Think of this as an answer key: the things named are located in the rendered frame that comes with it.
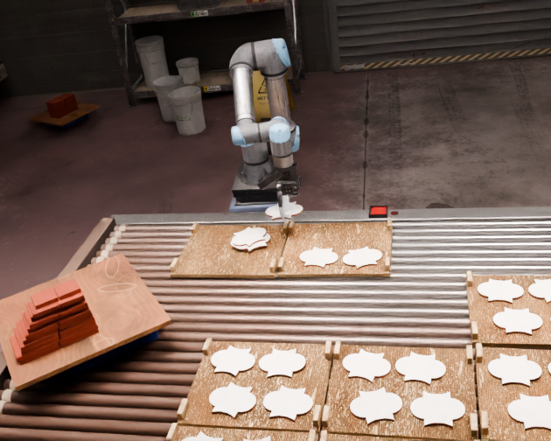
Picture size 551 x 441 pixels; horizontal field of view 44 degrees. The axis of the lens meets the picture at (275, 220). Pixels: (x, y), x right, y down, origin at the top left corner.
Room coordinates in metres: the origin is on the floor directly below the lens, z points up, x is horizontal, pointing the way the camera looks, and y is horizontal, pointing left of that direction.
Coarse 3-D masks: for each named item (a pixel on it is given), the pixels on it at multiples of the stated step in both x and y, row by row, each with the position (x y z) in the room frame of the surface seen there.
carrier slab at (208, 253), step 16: (192, 240) 2.40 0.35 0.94; (208, 240) 2.38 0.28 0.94; (224, 240) 2.36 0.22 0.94; (272, 240) 2.31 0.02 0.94; (192, 256) 2.27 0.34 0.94; (208, 256) 2.26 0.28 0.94; (224, 256) 2.24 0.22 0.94; (240, 256) 2.22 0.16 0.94; (256, 256) 2.21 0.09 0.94; (272, 256) 2.19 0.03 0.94; (176, 272) 2.18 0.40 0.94; (192, 272) 2.16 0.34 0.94; (208, 272) 2.15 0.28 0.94; (224, 272) 2.13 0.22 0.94; (240, 272) 2.12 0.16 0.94; (256, 272) 2.10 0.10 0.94
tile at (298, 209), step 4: (268, 208) 2.35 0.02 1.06; (272, 208) 2.35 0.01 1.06; (276, 208) 2.34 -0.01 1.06; (296, 208) 2.31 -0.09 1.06; (300, 208) 2.31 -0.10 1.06; (268, 212) 2.33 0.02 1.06; (272, 212) 2.32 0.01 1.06; (276, 212) 2.31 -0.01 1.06; (284, 212) 2.30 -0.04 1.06; (288, 212) 2.30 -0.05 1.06; (292, 212) 2.29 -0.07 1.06; (296, 212) 2.28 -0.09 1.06; (300, 212) 2.28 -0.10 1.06; (272, 216) 2.29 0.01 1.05; (276, 216) 2.28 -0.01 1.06; (280, 216) 2.27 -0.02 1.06; (284, 216) 2.27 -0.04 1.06; (288, 216) 2.26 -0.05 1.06
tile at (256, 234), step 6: (252, 228) 2.38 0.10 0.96; (258, 228) 2.37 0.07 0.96; (234, 234) 2.35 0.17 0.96; (240, 234) 2.34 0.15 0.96; (246, 234) 2.34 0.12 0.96; (252, 234) 2.33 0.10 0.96; (258, 234) 2.32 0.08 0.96; (264, 234) 2.32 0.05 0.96; (234, 240) 2.31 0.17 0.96; (240, 240) 2.30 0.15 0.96; (246, 240) 2.30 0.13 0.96; (252, 240) 2.29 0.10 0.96; (258, 240) 2.29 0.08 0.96; (264, 240) 2.29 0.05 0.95; (240, 246) 2.27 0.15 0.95
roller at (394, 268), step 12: (132, 264) 2.31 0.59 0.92; (144, 264) 2.30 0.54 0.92; (156, 264) 2.28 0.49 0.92; (168, 264) 2.27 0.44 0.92; (396, 264) 2.04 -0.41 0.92; (408, 264) 2.03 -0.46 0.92; (420, 264) 2.02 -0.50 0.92; (432, 264) 2.01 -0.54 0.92; (444, 264) 2.00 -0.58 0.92; (456, 264) 1.99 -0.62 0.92; (468, 264) 1.98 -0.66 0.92; (480, 264) 1.97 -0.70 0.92; (492, 264) 1.96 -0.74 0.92; (504, 264) 1.95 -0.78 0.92; (516, 264) 1.94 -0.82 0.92; (528, 264) 1.92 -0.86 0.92; (540, 264) 1.92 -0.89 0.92
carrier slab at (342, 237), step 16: (304, 224) 2.39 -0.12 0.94; (320, 224) 2.37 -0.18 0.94; (336, 224) 2.36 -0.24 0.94; (352, 224) 2.34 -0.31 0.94; (368, 224) 2.32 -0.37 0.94; (384, 224) 2.30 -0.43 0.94; (288, 240) 2.29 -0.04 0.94; (304, 240) 2.27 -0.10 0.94; (320, 240) 2.26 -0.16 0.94; (336, 240) 2.24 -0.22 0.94; (352, 240) 2.22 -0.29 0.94; (368, 240) 2.21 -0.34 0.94; (384, 240) 2.19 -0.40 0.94; (288, 256) 2.17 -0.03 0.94; (384, 256) 2.08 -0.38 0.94; (288, 272) 2.07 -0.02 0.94; (304, 272) 2.06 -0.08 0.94; (320, 272) 2.04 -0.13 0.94; (336, 272) 2.03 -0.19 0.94; (352, 272) 2.01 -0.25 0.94; (368, 272) 2.00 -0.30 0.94; (384, 272) 1.98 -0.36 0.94
